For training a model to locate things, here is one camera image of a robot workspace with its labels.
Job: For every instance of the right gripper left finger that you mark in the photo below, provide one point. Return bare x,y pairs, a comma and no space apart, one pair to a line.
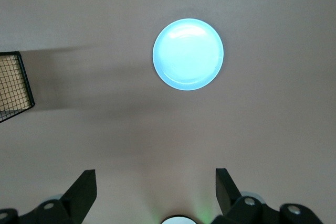
78,197

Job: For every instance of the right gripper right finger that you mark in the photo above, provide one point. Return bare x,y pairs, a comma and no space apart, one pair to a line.
231,203

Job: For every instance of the light blue round plate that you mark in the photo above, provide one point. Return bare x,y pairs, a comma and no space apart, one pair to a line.
189,56

